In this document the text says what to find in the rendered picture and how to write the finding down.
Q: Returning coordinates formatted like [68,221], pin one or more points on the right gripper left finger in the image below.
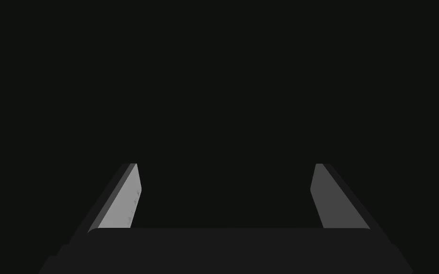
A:
[122,201]

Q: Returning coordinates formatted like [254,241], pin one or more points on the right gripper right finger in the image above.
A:
[335,205]

